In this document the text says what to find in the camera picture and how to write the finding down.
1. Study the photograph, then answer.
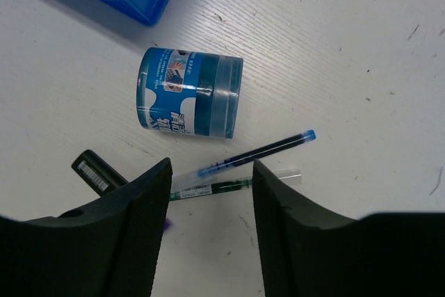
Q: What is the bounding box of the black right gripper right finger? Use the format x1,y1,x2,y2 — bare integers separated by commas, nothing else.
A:
252,161,444,296

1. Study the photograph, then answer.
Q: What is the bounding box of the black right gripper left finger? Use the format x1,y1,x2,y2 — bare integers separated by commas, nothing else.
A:
1,159,172,296

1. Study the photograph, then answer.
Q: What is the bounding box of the purple capped black highlighter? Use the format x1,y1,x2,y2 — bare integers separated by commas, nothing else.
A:
71,149,173,232

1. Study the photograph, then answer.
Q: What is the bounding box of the green ink pen refill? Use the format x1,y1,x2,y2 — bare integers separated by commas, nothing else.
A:
170,169,302,201

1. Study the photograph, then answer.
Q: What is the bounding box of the blue ink pen refill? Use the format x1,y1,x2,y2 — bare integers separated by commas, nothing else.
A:
198,129,316,178

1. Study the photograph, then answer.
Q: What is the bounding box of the blue labelled round jar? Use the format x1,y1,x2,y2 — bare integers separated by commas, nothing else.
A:
136,47,243,139

